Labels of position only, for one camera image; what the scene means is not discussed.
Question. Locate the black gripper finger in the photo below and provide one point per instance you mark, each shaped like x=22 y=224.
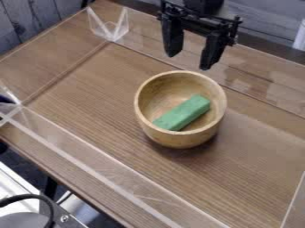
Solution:
x=211 y=53
x=171 y=34

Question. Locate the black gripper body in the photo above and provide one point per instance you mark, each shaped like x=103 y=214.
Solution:
x=202 y=17

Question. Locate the brown wooden bowl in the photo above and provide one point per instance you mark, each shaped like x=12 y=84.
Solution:
x=163 y=92

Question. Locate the green rectangular block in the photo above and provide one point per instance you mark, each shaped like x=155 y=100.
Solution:
x=183 y=114

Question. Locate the clear acrylic table barrier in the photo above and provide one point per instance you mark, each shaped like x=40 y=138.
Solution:
x=72 y=79

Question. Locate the black table leg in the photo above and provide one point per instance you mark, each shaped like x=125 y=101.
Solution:
x=51 y=187

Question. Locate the white post at right edge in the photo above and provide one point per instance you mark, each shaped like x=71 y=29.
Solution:
x=298 y=44

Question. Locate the grey metal bracket with screw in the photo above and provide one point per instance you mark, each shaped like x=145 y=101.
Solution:
x=63 y=219

